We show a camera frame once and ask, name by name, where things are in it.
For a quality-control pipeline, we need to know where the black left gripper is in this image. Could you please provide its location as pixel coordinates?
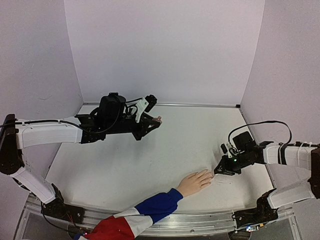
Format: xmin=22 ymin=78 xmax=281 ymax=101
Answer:
xmin=107 ymin=113 xmax=161 ymax=142

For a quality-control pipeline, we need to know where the red nail polish bottle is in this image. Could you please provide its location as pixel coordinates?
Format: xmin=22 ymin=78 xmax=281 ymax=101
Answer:
xmin=153 ymin=116 xmax=163 ymax=123

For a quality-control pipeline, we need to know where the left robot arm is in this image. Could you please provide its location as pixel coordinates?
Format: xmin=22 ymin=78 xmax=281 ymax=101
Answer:
xmin=0 ymin=92 xmax=162 ymax=219

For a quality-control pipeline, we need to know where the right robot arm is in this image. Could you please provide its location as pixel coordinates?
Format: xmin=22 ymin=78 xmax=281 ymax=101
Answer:
xmin=214 ymin=131 xmax=320 ymax=225

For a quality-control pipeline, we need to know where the mannequin hand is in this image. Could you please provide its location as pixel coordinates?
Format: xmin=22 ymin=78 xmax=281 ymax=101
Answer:
xmin=176 ymin=169 xmax=214 ymax=198

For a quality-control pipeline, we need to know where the red white blue sleeve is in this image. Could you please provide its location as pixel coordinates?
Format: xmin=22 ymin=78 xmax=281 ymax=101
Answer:
xmin=74 ymin=188 xmax=183 ymax=240

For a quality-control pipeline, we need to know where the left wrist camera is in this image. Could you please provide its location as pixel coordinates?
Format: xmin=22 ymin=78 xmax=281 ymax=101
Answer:
xmin=126 ymin=94 xmax=158 ymax=123

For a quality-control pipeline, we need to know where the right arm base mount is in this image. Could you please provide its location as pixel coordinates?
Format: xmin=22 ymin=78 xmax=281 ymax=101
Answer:
xmin=232 ymin=188 xmax=278 ymax=229

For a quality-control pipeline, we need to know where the aluminium front rail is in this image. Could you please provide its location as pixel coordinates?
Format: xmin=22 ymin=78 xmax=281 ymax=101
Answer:
xmin=24 ymin=197 xmax=296 ymax=237

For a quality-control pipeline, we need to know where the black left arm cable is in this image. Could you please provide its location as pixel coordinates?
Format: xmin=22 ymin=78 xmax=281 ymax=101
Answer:
xmin=0 ymin=98 xmax=141 ymax=133

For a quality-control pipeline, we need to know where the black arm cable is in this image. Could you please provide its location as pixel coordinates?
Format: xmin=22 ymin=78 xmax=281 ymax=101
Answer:
xmin=227 ymin=120 xmax=293 ymax=146
xmin=0 ymin=98 xmax=141 ymax=133

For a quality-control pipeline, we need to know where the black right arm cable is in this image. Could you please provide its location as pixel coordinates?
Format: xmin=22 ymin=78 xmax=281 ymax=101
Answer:
xmin=227 ymin=120 xmax=293 ymax=146

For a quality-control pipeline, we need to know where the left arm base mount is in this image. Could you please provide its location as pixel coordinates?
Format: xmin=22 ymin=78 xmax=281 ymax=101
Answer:
xmin=41 ymin=183 xmax=85 ymax=224

